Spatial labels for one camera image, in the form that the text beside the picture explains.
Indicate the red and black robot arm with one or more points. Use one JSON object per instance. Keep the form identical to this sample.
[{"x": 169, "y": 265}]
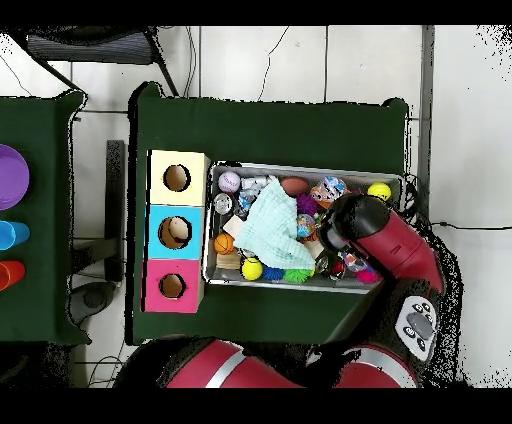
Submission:
[{"x": 392, "y": 244}]

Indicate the silver mesh bin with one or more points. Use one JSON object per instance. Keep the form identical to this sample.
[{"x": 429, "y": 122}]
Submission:
[{"x": 280, "y": 286}]

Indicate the wooden box with three holes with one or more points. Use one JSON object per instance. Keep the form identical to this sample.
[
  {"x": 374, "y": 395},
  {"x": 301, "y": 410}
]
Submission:
[{"x": 176, "y": 248}]

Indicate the mint green waffle cloth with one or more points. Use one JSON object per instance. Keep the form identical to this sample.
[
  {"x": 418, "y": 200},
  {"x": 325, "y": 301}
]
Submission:
[{"x": 272, "y": 232}]

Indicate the white baseball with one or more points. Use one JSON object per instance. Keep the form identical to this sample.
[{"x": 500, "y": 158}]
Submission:
[{"x": 229, "y": 182}]

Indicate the small orange basketball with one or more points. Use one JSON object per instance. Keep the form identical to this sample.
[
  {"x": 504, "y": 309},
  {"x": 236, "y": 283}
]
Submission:
[{"x": 224, "y": 244}]

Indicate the brown toy football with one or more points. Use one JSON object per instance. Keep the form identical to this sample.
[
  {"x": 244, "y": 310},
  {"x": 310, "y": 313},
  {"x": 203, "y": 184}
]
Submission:
[{"x": 294, "y": 186}]

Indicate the purple spiky ball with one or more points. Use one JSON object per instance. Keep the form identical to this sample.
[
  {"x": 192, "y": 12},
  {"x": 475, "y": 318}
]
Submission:
[{"x": 307, "y": 204}]

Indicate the globe print ball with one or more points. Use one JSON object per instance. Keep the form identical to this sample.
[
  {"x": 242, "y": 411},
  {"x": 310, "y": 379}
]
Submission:
[{"x": 306, "y": 226}]

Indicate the yellow smiley ball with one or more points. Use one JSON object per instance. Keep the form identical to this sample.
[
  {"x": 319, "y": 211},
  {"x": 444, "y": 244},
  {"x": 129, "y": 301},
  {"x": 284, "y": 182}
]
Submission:
[{"x": 252, "y": 268}]

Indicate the crushed bottle with blue label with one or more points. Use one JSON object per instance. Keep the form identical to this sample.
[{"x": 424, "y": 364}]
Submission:
[{"x": 330, "y": 190}]

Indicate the dark green table cloth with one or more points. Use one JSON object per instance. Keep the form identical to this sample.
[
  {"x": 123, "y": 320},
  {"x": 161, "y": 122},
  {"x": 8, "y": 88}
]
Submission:
[
  {"x": 260, "y": 132},
  {"x": 40, "y": 120}
]

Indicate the plain yellow ball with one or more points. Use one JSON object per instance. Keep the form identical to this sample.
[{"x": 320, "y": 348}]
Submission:
[{"x": 379, "y": 191}]

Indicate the black speckled bar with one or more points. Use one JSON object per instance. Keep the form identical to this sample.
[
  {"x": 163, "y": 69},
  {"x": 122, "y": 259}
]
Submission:
[{"x": 115, "y": 200}]

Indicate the grey rounded floor base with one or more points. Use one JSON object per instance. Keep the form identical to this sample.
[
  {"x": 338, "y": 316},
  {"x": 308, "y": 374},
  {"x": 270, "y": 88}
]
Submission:
[{"x": 92, "y": 300}]

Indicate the grey mesh chair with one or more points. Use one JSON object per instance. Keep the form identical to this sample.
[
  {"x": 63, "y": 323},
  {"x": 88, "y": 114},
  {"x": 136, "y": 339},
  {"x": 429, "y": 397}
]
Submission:
[{"x": 92, "y": 46}]

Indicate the blue cup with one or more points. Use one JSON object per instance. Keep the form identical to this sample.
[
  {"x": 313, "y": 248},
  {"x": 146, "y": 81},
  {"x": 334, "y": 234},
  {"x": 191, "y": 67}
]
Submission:
[{"x": 14, "y": 235}]

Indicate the purple bowl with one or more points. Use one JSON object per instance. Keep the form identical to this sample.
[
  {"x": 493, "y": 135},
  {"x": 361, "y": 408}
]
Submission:
[{"x": 12, "y": 178}]

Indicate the orange cup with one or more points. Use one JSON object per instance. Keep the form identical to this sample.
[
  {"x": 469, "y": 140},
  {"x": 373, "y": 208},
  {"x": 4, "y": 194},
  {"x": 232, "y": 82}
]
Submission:
[{"x": 12, "y": 275}]

